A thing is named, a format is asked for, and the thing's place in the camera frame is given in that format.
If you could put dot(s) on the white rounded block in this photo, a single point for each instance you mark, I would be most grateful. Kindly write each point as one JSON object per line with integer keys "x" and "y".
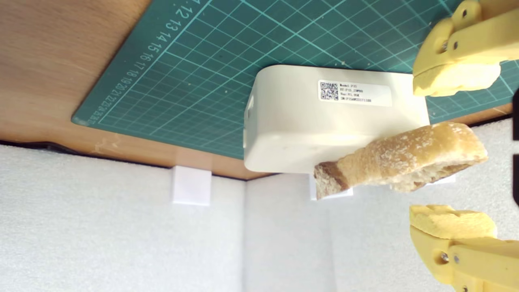
{"x": 304, "y": 134}

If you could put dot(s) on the brown bread slice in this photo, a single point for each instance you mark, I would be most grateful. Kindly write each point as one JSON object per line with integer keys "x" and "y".
{"x": 405, "y": 158}

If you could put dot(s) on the green cutting mat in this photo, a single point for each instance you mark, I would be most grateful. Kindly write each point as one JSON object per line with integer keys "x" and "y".
{"x": 243, "y": 40}

